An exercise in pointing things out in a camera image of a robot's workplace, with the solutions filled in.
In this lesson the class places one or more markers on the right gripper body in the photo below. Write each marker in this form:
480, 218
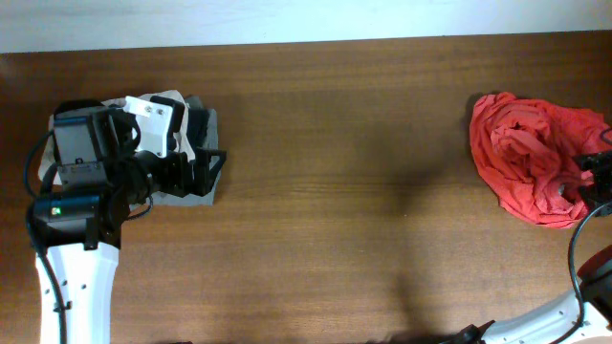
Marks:
601, 190

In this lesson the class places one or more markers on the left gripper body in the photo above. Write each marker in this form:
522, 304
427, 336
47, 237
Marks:
170, 175

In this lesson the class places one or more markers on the red printed t-shirt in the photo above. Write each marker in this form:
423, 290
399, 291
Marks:
524, 150

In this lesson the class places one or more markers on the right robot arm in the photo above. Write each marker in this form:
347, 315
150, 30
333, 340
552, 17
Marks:
584, 312

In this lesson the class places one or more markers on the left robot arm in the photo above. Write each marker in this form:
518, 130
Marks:
87, 194

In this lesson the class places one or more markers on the grey folded garment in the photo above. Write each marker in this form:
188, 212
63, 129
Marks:
211, 142

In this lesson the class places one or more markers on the black folded garment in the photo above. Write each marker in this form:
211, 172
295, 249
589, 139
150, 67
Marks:
197, 116

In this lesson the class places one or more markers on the beige folded garment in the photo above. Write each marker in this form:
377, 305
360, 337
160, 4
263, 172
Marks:
183, 143

